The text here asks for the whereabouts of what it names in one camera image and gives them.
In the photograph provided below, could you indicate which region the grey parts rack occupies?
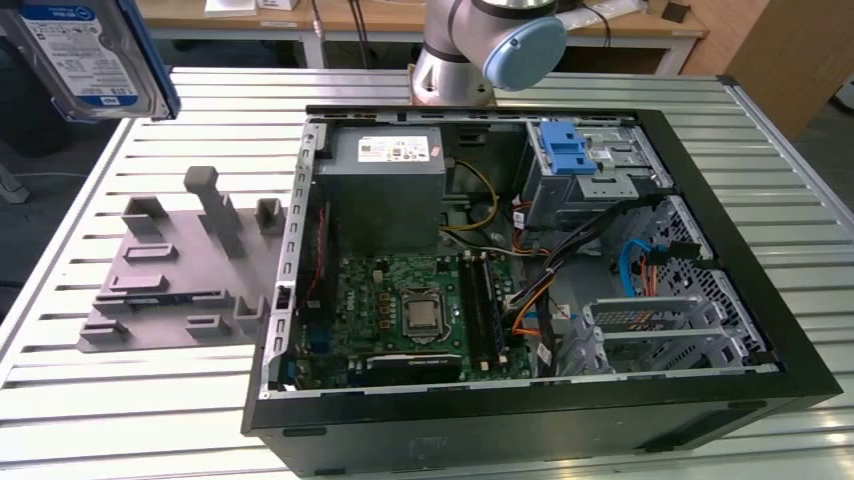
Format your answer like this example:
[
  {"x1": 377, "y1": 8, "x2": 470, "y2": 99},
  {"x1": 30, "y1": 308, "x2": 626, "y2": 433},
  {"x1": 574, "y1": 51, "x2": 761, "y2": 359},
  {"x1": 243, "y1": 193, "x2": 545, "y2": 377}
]
[{"x1": 74, "y1": 165, "x2": 294, "y2": 356}]

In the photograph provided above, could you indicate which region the blue wire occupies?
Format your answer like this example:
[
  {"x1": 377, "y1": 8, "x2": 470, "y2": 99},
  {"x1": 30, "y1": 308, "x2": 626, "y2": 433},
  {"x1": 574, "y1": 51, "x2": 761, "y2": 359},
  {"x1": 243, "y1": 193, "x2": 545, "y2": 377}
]
[{"x1": 617, "y1": 237, "x2": 670, "y2": 302}]

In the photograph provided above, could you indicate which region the grey power supply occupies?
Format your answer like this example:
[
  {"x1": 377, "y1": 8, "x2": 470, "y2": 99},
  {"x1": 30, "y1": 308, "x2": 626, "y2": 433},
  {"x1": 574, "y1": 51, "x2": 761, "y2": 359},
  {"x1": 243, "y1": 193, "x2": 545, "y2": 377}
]
[{"x1": 313, "y1": 124, "x2": 450, "y2": 256}]

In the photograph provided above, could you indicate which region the yellow wire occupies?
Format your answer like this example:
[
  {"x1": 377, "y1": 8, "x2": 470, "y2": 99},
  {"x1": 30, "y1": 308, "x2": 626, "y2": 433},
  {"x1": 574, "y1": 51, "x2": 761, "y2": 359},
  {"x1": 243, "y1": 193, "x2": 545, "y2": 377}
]
[{"x1": 439, "y1": 158, "x2": 504, "y2": 233}]

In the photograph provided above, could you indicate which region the blue drive latch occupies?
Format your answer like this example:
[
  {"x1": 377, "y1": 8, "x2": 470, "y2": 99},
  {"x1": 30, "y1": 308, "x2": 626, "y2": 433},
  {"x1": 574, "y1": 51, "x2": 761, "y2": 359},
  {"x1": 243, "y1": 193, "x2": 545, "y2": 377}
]
[{"x1": 540, "y1": 121, "x2": 601, "y2": 176}]

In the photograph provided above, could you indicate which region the metal disk bay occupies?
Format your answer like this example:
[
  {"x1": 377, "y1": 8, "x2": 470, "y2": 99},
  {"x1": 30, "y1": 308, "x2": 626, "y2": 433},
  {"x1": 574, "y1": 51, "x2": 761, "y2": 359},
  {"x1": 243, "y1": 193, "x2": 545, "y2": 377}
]
[{"x1": 578, "y1": 297, "x2": 764, "y2": 377}]

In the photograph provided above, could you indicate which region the red twisted fan wire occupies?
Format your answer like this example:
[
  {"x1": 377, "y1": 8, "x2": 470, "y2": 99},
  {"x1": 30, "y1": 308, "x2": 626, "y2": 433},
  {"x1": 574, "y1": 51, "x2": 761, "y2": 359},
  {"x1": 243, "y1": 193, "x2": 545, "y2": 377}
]
[{"x1": 301, "y1": 203, "x2": 334, "y2": 310}]

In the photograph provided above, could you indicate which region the black PC case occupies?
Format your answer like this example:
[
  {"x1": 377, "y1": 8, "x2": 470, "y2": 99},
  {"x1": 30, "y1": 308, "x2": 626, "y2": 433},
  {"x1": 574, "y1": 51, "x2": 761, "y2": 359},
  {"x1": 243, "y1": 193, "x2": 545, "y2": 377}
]
[{"x1": 239, "y1": 103, "x2": 844, "y2": 476}]

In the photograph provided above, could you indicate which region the wooden desk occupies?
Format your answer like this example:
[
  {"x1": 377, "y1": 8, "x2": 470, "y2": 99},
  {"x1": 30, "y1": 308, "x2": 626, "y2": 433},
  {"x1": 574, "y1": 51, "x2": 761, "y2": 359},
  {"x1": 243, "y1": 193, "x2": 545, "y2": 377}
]
[{"x1": 133, "y1": 0, "x2": 710, "y2": 69}]

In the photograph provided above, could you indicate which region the black CPU socket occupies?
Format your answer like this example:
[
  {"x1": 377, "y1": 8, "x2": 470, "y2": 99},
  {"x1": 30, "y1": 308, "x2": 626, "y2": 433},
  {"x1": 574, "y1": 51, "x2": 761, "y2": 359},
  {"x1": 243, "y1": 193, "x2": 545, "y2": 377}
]
[{"x1": 395, "y1": 286, "x2": 457, "y2": 347}]

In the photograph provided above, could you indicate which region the orange wire with white label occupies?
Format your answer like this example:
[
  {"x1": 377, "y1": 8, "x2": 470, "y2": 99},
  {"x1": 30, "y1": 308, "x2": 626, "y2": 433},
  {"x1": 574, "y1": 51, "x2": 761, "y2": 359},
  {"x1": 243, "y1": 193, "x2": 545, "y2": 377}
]
[{"x1": 510, "y1": 197, "x2": 536, "y2": 231}]

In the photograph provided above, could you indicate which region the orange wire with black connector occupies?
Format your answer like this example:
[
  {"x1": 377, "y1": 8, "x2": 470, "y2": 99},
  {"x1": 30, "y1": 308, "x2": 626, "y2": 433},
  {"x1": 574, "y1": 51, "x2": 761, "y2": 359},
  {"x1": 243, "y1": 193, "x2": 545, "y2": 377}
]
[{"x1": 638, "y1": 240, "x2": 721, "y2": 301}]

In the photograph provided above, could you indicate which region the black wire bundle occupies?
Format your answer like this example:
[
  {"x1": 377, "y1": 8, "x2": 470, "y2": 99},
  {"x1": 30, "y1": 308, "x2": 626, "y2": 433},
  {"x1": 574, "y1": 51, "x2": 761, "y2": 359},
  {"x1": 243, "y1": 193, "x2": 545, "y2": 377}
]
[{"x1": 533, "y1": 197, "x2": 666, "y2": 379}]

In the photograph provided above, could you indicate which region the black chair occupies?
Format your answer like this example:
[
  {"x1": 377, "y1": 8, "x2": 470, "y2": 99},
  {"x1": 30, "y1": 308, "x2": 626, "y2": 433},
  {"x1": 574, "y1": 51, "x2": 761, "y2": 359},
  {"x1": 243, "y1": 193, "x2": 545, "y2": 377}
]
[{"x1": 0, "y1": 37, "x2": 89, "y2": 157}]

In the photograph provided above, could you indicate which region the green motherboard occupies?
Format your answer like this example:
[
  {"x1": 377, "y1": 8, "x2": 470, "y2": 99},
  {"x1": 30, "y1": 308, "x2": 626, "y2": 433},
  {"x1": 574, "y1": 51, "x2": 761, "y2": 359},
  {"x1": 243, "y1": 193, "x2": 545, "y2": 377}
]
[{"x1": 293, "y1": 252, "x2": 540, "y2": 389}]

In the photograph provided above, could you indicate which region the silver CPU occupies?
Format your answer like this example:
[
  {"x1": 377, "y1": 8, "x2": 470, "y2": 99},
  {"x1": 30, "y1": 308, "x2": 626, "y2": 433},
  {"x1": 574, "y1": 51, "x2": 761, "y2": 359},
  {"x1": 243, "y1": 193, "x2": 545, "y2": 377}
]
[{"x1": 403, "y1": 299, "x2": 447, "y2": 332}]

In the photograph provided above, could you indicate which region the hard disk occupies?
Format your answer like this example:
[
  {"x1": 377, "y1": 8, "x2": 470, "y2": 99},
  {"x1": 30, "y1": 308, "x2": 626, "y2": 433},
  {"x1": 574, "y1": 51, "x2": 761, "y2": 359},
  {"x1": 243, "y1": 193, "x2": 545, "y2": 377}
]
[{"x1": 0, "y1": 0, "x2": 183, "y2": 123}]

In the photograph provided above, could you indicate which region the wooden cabinet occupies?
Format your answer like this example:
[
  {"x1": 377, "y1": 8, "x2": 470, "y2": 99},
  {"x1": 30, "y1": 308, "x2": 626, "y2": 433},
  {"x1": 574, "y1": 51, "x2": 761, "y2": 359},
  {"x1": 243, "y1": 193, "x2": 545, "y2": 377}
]
[{"x1": 724, "y1": 0, "x2": 854, "y2": 141}]

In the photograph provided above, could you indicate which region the thin orange wire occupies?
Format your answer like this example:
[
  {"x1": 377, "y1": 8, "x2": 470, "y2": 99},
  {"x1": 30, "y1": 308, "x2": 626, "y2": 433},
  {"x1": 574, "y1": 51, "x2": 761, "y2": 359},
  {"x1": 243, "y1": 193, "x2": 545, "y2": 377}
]
[{"x1": 510, "y1": 283, "x2": 557, "y2": 342}]

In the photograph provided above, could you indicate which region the white cable duct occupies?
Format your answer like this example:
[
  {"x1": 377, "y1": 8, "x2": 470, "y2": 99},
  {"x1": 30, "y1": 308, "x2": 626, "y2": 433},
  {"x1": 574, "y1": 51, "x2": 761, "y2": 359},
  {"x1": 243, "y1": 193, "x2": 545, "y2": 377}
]
[{"x1": 560, "y1": 0, "x2": 653, "y2": 31}]

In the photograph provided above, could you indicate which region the black case fan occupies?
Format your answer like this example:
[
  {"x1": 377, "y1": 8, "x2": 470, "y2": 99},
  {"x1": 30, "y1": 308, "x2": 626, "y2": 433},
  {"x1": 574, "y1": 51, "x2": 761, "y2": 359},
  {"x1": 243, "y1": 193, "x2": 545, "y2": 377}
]
[{"x1": 295, "y1": 199, "x2": 342, "y2": 324}]

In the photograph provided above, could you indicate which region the black graphics card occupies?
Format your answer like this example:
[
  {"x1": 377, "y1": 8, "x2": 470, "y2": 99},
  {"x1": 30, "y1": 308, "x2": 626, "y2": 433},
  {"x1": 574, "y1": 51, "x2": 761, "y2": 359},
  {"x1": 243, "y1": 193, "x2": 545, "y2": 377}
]
[{"x1": 345, "y1": 351, "x2": 465, "y2": 387}]

